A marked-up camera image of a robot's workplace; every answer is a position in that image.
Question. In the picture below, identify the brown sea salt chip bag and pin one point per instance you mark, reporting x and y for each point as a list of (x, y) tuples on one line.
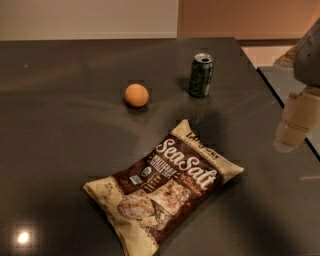
[(146, 202)]

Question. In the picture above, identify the orange fruit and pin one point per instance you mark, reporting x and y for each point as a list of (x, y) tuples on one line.
[(136, 95)]

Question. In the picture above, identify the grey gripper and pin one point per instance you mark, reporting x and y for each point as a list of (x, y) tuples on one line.
[(308, 60)]

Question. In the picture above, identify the green soda can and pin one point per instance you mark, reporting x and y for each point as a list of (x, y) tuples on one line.
[(201, 75)]

